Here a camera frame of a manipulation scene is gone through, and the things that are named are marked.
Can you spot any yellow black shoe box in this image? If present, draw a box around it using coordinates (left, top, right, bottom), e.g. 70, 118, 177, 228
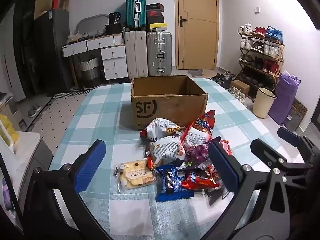
147, 23, 168, 33

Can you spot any purple snack bag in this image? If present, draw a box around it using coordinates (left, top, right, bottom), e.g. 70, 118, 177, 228
184, 136, 222, 168

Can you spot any grey slippers pair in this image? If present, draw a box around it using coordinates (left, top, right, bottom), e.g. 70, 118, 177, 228
27, 104, 42, 118

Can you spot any teal suitcase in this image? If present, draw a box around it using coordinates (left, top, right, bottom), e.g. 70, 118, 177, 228
125, 0, 147, 29

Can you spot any blue snack packet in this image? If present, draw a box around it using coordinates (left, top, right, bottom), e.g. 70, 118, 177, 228
155, 164, 195, 202

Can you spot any shoe rack with shoes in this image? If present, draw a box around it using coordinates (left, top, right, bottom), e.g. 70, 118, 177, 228
237, 24, 284, 85

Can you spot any yellow bag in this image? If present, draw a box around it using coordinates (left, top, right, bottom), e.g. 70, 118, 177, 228
0, 114, 19, 144

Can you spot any brown cardboard box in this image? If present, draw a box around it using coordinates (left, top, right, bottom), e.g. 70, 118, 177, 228
131, 74, 209, 130

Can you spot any dark grey refrigerator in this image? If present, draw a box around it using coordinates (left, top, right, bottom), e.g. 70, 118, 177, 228
34, 9, 73, 90

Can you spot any white red noodle snack bag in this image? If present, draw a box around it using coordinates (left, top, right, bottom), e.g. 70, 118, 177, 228
139, 118, 185, 142
146, 135, 187, 170

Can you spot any wooden door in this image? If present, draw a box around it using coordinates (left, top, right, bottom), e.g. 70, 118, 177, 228
174, 0, 220, 71

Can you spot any silver suitcase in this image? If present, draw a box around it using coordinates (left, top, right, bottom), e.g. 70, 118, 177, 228
146, 32, 173, 76

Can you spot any wooden shoe rack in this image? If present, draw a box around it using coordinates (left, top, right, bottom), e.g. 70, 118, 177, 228
237, 34, 285, 103

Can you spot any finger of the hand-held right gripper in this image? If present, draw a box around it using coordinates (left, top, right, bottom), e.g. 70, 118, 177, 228
250, 139, 314, 173
277, 127, 307, 145

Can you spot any yellow cake packet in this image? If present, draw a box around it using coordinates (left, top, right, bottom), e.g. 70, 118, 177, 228
114, 159, 158, 193

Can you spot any black snack packet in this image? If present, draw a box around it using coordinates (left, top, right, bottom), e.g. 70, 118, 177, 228
202, 187, 232, 207

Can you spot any beige suitcase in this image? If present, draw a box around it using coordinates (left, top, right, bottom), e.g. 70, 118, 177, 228
124, 31, 148, 79

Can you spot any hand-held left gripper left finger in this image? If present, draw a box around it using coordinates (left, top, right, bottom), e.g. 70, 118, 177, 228
24, 139, 118, 240

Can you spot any cream waste bin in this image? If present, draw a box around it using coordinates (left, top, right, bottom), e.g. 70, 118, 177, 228
252, 87, 277, 119

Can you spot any black labelled container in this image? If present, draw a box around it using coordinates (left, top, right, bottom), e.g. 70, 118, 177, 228
108, 12, 122, 25

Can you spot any red snack bag blue label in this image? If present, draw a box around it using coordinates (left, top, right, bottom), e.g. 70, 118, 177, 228
181, 109, 216, 153

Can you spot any small cardboard box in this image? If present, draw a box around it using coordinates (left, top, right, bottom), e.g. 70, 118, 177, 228
230, 80, 250, 95

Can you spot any white dotted floor rug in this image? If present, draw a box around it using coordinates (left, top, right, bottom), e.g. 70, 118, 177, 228
25, 91, 87, 150

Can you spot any arched mirror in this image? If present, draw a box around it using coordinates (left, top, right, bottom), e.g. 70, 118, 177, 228
76, 14, 110, 33

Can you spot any white dresser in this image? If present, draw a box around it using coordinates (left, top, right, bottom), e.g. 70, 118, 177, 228
62, 34, 128, 80

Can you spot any shiny red snack packet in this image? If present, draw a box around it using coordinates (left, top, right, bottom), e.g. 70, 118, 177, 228
181, 169, 221, 191

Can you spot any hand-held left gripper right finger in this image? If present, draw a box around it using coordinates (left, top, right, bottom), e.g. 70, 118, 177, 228
197, 140, 320, 240

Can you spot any woven laundry basket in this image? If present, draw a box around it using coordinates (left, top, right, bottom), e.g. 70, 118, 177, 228
79, 56, 100, 88

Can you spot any scattered shoes group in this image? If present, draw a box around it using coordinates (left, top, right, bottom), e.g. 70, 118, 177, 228
211, 71, 248, 103

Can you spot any white plastic bag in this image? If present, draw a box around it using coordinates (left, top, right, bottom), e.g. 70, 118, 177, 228
67, 31, 89, 43

